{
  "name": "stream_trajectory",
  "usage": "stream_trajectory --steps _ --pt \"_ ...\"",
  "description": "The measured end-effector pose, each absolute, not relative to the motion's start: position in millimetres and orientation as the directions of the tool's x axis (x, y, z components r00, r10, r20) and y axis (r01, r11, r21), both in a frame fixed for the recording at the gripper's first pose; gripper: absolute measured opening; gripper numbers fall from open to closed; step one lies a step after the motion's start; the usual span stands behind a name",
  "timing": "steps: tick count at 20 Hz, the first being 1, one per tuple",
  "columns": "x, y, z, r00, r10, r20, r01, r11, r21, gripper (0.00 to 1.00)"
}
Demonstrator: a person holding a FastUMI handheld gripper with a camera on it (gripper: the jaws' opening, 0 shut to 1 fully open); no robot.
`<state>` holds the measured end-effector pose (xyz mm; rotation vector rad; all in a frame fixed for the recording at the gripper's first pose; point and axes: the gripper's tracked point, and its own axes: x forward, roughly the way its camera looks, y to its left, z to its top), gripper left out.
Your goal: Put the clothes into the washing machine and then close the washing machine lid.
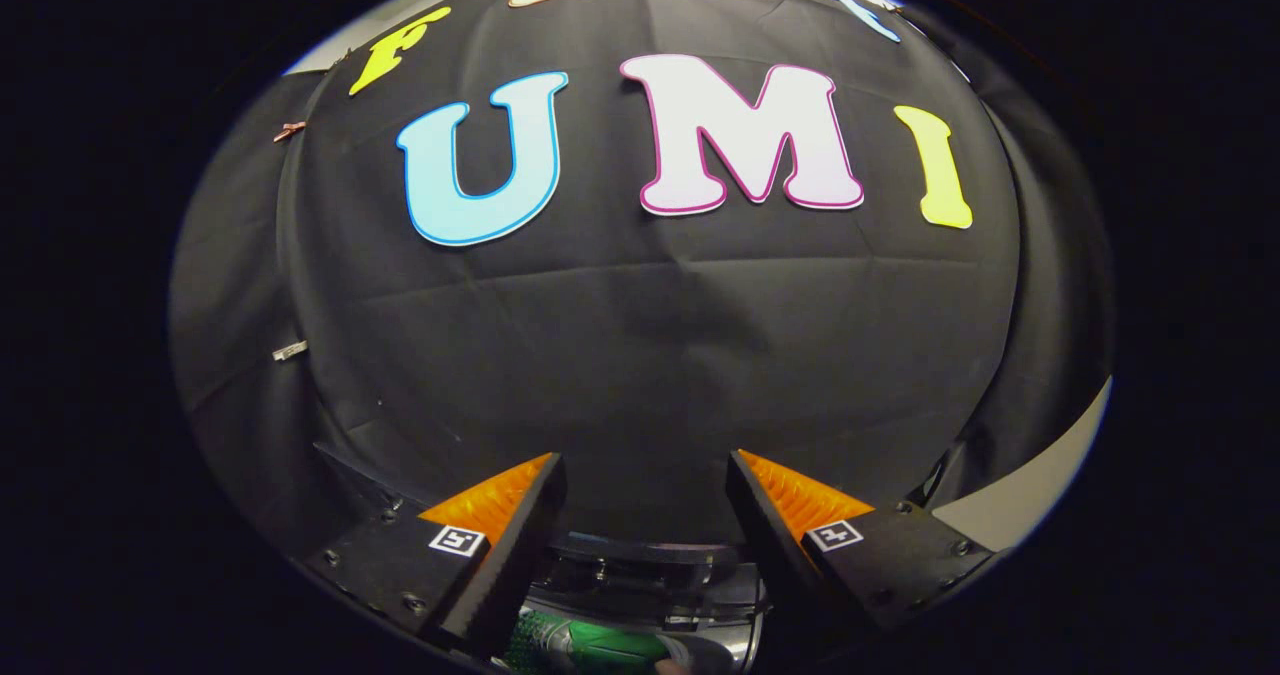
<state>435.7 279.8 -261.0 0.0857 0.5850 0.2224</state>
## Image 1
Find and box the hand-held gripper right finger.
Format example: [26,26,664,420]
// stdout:
[724,448,994,658]

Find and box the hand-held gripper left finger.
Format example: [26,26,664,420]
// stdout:
[298,452,569,661]

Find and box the green polo shirt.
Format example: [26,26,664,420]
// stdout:
[505,610,693,675]

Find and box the black backdrop cloth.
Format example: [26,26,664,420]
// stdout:
[170,0,1116,578]

